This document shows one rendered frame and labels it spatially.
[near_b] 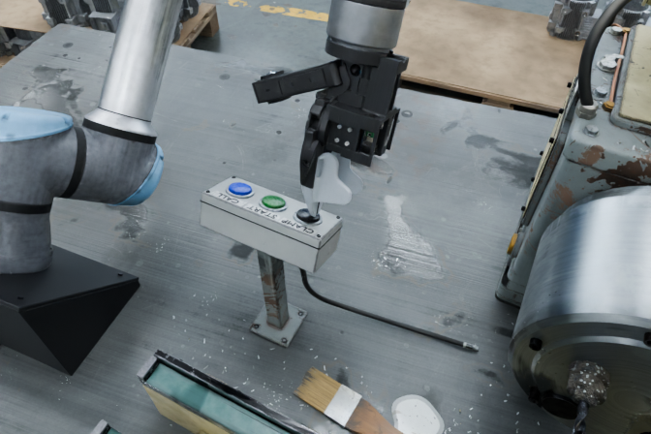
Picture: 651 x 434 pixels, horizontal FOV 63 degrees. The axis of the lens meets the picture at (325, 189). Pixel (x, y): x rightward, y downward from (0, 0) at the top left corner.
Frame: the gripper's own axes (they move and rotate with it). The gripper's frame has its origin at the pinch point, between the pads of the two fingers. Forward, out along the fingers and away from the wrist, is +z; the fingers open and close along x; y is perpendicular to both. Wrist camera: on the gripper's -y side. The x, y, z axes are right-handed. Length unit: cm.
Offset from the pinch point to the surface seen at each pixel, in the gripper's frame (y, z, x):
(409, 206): 5.2, 14.3, 38.6
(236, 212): -8.0, 2.9, -3.5
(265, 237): -3.6, 4.7, -3.5
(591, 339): 32.6, -0.4, -5.9
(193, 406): -4.5, 24.2, -14.4
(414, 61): -38, 17, 197
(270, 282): -4.5, 15.2, 2.0
